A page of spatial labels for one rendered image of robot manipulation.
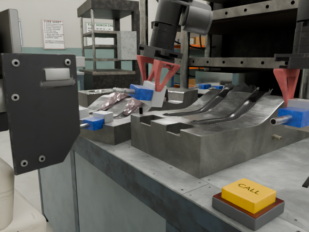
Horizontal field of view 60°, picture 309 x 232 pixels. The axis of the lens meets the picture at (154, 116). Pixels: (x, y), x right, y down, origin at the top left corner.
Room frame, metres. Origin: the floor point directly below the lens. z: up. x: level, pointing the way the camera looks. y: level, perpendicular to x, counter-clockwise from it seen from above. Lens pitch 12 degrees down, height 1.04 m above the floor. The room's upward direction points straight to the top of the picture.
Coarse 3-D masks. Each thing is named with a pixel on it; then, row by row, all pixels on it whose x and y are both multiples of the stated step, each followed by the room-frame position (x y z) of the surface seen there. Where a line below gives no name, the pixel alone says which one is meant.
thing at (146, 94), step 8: (120, 88) 0.61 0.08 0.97; (136, 88) 0.62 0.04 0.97; (144, 88) 0.63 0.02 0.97; (152, 88) 0.64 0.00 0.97; (136, 96) 0.62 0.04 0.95; (144, 96) 0.63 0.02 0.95; (152, 96) 0.64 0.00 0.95; (160, 96) 0.65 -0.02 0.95; (152, 104) 0.64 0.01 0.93; (160, 104) 0.65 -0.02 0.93
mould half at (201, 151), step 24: (240, 96) 0.78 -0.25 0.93; (168, 120) 0.64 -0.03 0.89; (192, 120) 0.64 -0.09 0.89; (240, 120) 0.66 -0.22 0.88; (264, 120) 0.64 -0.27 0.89; (144, 144) 0.66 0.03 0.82; (168, 144) 0.58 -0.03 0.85; (192, 144) 0.52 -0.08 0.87; (216, 144) 0.53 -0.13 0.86; (240, 144) 0.58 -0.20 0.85; (264, 144) 0.64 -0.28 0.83; (288, 144) 0.71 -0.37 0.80; (192, 168) 0.52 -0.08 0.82; (216, 168) 0.53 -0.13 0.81
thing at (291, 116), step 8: (288, 104) 0.50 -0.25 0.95; (296, 104) 0.49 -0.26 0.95; (304, 104) 0.48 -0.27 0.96; (280, 112) 0.47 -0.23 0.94; (288, 112) 0.46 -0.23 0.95; (296, 112) 0.45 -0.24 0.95; (304, 112) 0.44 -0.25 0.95; (272, 120) 0.43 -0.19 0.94; (280, 120) 0.43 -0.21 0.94; (288, 120) 0.44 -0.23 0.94; (296, 120) 0.45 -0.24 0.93; (304, 120) 0.45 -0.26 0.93; (296, 128) 0.48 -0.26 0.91; (304, 128) 0.47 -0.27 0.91
